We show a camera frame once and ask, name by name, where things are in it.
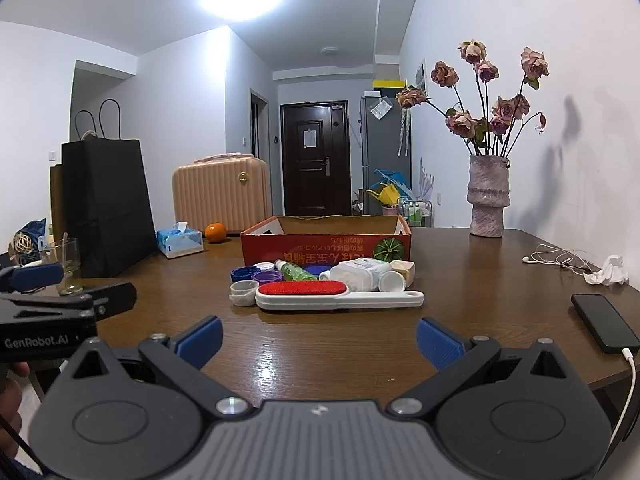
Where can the dark brown entrance door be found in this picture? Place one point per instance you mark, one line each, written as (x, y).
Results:
(315, 185)

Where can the yellow watering can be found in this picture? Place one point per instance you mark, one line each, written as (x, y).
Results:
(386, 194)

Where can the grey refrigerator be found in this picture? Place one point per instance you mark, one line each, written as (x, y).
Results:
(385, 150)

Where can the white round jar lid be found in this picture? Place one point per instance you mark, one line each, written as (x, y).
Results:
(392, 281)

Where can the black paper bag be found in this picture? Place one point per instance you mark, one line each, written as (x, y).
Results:
(110, 200)

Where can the hanging folded umbrella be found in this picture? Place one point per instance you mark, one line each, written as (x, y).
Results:
(404, 130)

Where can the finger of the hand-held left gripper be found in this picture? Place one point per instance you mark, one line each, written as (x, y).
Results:
(112, 297)
(35, 276)

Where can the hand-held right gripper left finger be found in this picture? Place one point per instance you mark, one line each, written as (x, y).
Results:
(202, 342)

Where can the dried rose bouquet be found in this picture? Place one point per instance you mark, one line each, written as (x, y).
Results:
(480, 125)

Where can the green spray bottle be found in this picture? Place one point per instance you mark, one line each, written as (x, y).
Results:
(295, 271)

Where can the white ribbed screw cap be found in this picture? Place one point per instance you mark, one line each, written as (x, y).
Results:
(243, 294)

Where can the orange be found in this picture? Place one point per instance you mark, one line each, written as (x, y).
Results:
(216, 233)

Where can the pink ceramic vase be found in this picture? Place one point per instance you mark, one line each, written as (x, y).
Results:
(487, 200)

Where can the white paper on door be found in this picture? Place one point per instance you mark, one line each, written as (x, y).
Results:
(309, 140)

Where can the clear drinking glass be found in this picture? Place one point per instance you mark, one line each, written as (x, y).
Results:
(67, 270)

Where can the yellow and black box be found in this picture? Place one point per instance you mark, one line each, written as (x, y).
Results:
(390, 87)

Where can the black smartphone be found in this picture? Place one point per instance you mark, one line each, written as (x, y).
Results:
(602, 321)

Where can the pink flower pot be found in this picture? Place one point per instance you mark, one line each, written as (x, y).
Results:
(390, 210)

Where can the crumpled white tissue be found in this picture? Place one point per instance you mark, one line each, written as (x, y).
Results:
(609, 271)

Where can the cream square jar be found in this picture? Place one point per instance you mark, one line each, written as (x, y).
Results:
(406, 269)

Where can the small round ceiling lamp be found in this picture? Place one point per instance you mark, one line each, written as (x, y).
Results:
(330, 50)

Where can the red and white lint brush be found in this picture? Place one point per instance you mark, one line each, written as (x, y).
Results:
(300, 291)

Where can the person's left hand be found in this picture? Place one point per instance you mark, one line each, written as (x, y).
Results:
(16, 370)

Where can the papers on refrigerator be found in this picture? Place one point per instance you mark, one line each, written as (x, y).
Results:
(380, 109)

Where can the framed wall picture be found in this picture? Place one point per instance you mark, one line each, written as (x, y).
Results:
(421, 78)

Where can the white plastic bottle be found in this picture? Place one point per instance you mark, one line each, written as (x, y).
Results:
(357, 272)

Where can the red cardboard box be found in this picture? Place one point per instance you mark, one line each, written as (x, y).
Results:
(320, 255)

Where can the small cart with bottles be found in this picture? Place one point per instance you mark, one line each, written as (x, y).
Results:
(416, 212)

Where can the blue bottle cap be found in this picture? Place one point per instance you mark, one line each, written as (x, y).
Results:
(244, 274)

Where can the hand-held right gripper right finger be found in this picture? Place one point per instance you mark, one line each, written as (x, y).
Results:
(440, 342)

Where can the blue folding rack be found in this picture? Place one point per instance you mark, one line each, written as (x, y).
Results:
(395, 179)

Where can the blue tissue box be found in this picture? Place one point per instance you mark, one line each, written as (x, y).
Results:
(180, 244)

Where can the purple bottle cap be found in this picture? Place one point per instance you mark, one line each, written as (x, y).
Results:
(267, 277)

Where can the small white plastic lid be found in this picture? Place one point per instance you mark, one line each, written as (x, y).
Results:
(263, 266)

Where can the rattan ball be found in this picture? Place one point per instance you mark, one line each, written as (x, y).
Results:
(22, 244)

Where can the pink ribbed suitcase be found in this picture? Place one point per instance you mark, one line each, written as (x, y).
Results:
(220, 195)

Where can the dark blue bag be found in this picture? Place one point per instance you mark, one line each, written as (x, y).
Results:
(39, 232)

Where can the grey side door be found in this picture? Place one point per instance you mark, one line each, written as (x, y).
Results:
(260, 125)

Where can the blue round lid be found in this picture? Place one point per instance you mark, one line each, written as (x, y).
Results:
(314, 271)

